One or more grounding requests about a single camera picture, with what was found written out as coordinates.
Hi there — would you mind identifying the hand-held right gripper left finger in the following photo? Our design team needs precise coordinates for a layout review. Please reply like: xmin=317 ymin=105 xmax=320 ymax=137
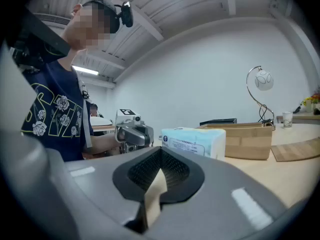
xmin=0 ymin=130 xmax=163 ymax=240

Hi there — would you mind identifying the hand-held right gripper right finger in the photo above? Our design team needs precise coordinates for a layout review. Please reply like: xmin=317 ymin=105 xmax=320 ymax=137
xmin=146 ymin=146 xmax=289 ymax=240

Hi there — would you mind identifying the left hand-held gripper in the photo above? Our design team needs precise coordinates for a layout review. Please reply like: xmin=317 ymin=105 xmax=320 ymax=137
xmin=114 ymin=108 xmax=155 ymax=155

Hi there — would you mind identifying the white blue tissues pack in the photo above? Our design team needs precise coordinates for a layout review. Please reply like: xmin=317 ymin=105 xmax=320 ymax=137
xmin=161 ymin=126 xmax=227 ymax=161

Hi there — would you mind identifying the person's left forearm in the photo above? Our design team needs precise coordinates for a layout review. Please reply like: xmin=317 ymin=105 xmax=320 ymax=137
xmin=86 ymin=133 xmax=121 ymax=157

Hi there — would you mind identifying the white round table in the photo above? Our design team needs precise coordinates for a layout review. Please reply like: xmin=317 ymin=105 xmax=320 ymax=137
xmin=89 ymin=116 xmax=114 ymax=133

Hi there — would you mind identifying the open wooden box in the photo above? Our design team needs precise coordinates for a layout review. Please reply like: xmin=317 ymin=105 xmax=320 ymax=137
xmin=196 ymin=122 xmax=274 ymax=160

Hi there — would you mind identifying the black shallow tray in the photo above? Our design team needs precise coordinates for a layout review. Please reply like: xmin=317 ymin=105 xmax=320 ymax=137
xmin=199 ymin=117 xmax=238 ymax=127

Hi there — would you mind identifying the person's navy printed shirt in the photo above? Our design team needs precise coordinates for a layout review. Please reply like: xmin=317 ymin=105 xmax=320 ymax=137
xmin=20 ymin=33 xmax=95 ymax=163

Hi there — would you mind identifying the long ceiling light tube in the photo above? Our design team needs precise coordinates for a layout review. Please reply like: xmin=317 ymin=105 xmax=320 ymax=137
xmin=70 ymin=64 xmax=100 ymax=76

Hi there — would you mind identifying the flat wooden lid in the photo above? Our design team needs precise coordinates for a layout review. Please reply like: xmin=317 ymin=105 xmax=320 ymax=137
xmin=270 ymin=137 xmax=320 ymax=163

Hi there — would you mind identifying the white paper cup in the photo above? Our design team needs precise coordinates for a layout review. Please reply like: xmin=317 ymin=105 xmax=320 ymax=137
xmin=282 ymin=111 xmax=294 ymax=129

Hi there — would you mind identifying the person's head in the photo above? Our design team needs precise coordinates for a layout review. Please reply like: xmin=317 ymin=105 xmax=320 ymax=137
xmin=61 ymin=0 xmax=119 ymax=58

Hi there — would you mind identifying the wooden side table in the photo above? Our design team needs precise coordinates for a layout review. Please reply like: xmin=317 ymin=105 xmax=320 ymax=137
xmin=275 ymin=110 xmax=320 ymax=125

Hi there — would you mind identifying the curved metal globe lamp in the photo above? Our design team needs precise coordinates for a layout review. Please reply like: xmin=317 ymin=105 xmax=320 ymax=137
xmin=245 ymin=65 xmax=276 ymax=131

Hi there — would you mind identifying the vase of yellow red flowers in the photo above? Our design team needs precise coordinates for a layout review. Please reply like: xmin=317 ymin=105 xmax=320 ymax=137
xmin=300 ymin=85 xmax=320 ymax=114

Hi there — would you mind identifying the ceiling air vent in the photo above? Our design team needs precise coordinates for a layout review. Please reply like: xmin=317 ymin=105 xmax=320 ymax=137
xmin=32 ymin=12 xmax=71 ymax=26

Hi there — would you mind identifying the black head-worn camera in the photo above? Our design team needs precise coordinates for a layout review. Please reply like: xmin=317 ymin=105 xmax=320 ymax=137
xmin=113 ymin=0 xmax=134 ymax=28

